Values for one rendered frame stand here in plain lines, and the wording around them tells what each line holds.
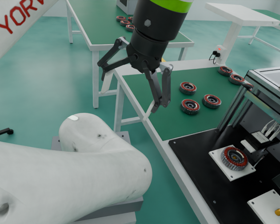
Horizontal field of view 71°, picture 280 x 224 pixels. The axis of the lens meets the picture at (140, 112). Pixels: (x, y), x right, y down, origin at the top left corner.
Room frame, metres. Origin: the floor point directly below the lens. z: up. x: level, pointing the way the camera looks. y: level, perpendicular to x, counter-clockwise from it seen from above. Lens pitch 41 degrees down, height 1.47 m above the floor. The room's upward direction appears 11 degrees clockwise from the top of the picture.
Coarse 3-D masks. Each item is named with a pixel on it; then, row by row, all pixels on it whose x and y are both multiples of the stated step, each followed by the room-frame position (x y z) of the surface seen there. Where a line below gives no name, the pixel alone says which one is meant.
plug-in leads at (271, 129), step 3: (276, 123) 0.66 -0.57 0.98; (276, 126) 0.68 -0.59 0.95; (279, 126) 0.65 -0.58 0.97; (264, 129) 0.67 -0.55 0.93; (270, 129) 0.67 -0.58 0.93; (273, 129) 0.68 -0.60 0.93; (267, 132) 0.67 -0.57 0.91; (270, 132) 0.64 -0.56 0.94; (273, 132) 0.68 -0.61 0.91; (264, 135) 0.65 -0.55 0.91; (267, 135) 0.64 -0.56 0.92; (273, 135) 0.63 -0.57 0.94; (276, 135) 0.64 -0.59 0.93; (270, 138) 0.63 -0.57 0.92
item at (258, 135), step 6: (252, 132) 0.64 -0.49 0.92; (258, 132) 0.65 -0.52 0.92; (264, 132) 0.69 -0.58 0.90; (246, 138) 0.63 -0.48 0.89; (252, 138) 0.61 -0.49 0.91; (258, 138) 0.61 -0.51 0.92; (264, 138) 0.62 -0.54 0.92; (276, 138) 0.66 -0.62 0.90; (246, 144) 0.60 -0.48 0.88; (252, 144) 0.60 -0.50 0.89; (258, 144) 0.59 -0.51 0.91; (264, 144) 0.59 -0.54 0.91; (270, 144) 0.61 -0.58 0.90; (252, 150) 0.58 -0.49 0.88; (264, 150) 0.63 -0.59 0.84
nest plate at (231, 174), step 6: (216, 150) 0.63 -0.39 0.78; (222, 150) 0.64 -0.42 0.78; (216, 156) 0.59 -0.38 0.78; (216, 162) 0.56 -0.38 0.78; (222, 162) 0.56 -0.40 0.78; (222, 168) 0.53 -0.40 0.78; (228, 168) 0.54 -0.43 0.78; (246, 168) 0.56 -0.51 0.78; (252, 168) 0.56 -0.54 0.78; (228, 174) 0.51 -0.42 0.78; (234, 174) 0.51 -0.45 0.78; (240, 174) 0.52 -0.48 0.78; (246, 174) 0.53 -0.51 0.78
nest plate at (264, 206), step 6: (270, 192) 0.46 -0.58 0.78; (276, 192) 0.46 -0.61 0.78; (258, 198) 0.42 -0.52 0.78; (264, 198) 0.43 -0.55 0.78; (270, 198) 0.43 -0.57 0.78; (276, 198) 0.44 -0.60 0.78; (252, 204) 0.39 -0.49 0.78; (258, 204) 0.40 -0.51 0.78; (264, 204) 0.40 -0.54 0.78; (270, 204) 0.41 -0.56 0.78; (276, 204) 0.41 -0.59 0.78; (258, 210) 0.37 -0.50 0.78; (264, 210) 0.38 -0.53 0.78; (270, 210) 0.38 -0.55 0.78; (258, 216) 0.35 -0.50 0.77; (264, 216) 0.35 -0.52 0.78; (270, 216) 0.36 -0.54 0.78; (276, 216) 0.36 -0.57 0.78; (264, 222) 0.33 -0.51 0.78; (270, 222) 0.34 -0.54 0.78; (276, 222) 0.34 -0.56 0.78
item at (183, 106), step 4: (184, 100) 0.97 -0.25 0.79; (188, 100) 0.98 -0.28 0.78; (180, 104) 0.96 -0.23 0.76; (184, 104) 0.93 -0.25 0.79; (188, 104) 0.95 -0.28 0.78; (192, 104) 0.97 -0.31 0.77; (196, 104) 0.95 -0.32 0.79; (184, 108) 0.91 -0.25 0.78; (188, 108) 0.90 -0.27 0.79; (192, 108) 0.91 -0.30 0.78; (196, 108) 0.91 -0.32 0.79; (188, 112) 0.89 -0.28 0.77; (192, 112) 0.89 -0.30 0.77; (196, 112) 0.91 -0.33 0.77
